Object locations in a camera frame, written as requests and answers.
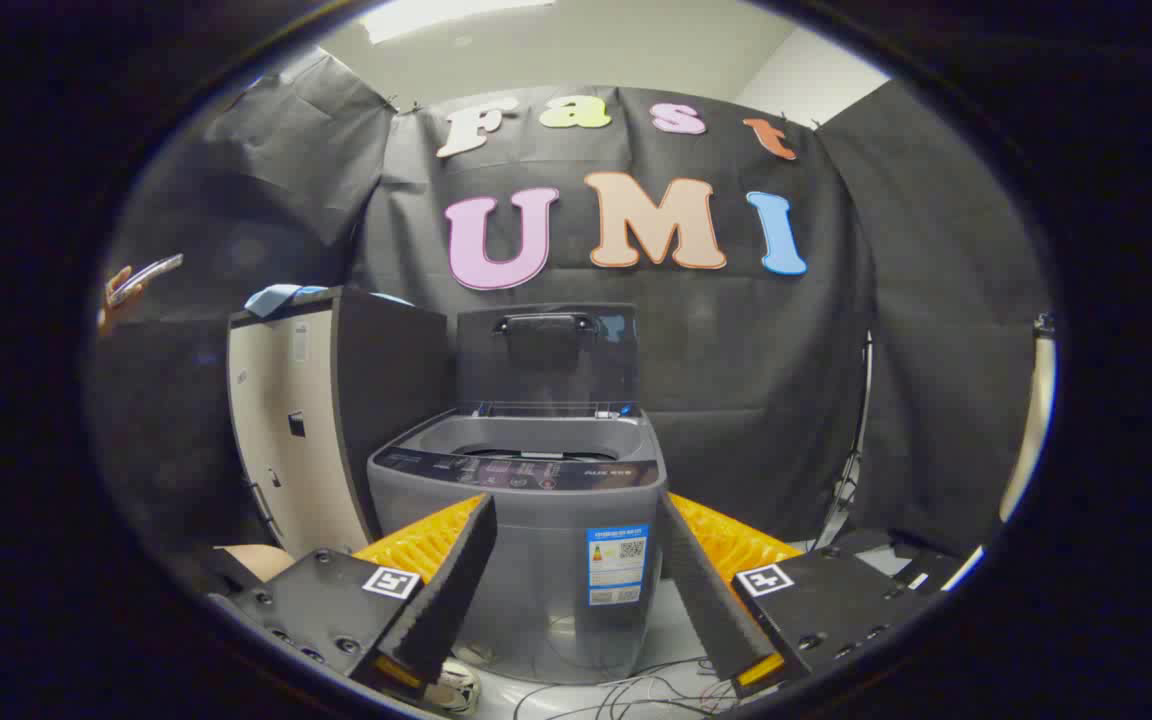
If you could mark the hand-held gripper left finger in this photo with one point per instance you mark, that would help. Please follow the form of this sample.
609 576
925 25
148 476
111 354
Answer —
456 590

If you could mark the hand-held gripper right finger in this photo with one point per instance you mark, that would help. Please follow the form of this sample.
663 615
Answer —
701 600

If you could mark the grey washing machine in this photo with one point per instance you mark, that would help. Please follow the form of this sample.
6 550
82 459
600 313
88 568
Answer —
546 560

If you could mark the light blue shirt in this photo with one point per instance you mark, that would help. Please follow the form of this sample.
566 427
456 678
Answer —
276 298

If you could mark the white shoe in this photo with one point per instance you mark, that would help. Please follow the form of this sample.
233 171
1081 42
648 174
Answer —
456 688

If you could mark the cream and dark cabinet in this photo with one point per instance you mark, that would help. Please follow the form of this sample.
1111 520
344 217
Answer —
386 400

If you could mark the black backdrop cloth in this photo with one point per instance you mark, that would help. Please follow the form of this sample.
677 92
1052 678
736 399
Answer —
736 350

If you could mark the white pole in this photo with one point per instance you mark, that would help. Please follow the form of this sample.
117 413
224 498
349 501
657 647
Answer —
1031 420

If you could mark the silver smartphone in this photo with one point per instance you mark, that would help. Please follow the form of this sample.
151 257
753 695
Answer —
148 275

